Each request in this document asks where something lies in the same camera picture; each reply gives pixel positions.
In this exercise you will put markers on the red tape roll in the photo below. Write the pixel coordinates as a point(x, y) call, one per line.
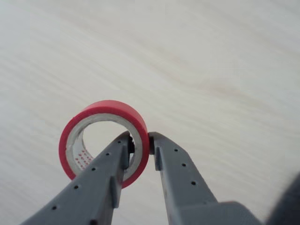
point(107, 107)

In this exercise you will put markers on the dark blurry object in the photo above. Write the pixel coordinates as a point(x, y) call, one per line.
point(290, 204)

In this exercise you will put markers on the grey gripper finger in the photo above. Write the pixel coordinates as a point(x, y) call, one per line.
point(93, 192)
point(180, 187)

